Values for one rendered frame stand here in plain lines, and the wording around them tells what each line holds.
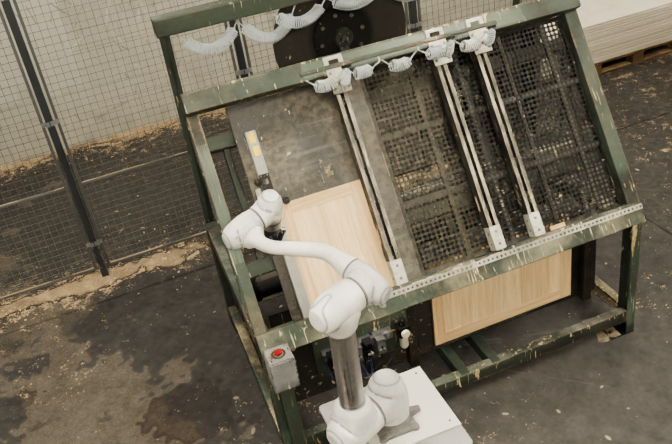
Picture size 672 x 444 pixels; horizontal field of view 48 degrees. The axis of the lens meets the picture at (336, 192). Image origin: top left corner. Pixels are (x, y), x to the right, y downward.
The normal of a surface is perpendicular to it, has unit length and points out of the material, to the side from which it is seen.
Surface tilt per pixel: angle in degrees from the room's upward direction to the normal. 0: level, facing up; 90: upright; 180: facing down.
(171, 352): 0
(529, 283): 90
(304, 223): 57
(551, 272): 90
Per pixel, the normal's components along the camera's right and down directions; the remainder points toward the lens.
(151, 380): -0.14, -0.85
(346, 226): 0.22, -0.10
